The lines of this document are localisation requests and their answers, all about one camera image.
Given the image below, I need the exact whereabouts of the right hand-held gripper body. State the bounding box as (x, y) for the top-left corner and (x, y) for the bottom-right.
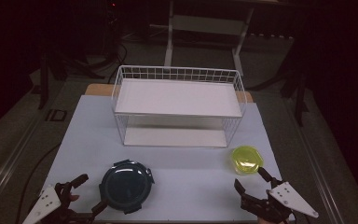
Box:
(241, 181), (320, 224)

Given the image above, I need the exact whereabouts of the metal floor rail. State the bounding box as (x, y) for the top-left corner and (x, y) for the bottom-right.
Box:
(0, 119), (45, 208)
(282, 97), (348, 224)

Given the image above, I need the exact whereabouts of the dark blue round lidded container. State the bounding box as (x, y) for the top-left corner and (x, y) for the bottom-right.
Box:
(98, 159), (156, 215)

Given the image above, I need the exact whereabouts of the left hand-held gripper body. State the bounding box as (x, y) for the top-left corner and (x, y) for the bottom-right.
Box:
(22, 181), (95, 224)

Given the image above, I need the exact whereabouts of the person's right hand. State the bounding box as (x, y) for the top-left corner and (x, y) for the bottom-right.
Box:
(256, 217), (288, 224)

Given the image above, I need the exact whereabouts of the white metal desk frame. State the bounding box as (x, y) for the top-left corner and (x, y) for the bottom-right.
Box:
(148, 0), (293, 77)

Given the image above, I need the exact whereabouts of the black floor socket box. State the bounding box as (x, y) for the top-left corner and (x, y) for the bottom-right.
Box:
(45, 108), (68, 123)

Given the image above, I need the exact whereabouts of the yellow-green lidded container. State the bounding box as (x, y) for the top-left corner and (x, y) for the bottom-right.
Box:
(230, 145), (265, 175)

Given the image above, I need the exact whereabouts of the white wire shelf rack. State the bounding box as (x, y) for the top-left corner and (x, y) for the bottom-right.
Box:
(111, 64), (248, 148)

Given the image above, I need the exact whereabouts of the white table mat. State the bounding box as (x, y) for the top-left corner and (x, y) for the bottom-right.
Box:
(29, 94), (296, 223)

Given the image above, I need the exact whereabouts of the black metal stand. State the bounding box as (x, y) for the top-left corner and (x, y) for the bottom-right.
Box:
(279, 71), (310, 127)
(36, 52), (106, 110)

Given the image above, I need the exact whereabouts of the black cable bundle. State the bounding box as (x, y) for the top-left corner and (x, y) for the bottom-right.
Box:
(83, 40), (129, 83)

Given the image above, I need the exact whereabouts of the black floor cable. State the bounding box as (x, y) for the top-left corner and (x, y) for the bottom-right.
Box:
(13, 141), (62, 224)

